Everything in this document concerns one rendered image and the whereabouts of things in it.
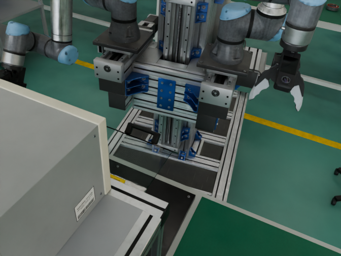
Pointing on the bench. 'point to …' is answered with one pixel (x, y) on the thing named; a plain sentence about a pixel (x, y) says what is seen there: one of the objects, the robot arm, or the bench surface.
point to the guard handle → (143, 131)
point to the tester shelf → (119, 224)
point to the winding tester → (47, 170)
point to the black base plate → (172, 222)
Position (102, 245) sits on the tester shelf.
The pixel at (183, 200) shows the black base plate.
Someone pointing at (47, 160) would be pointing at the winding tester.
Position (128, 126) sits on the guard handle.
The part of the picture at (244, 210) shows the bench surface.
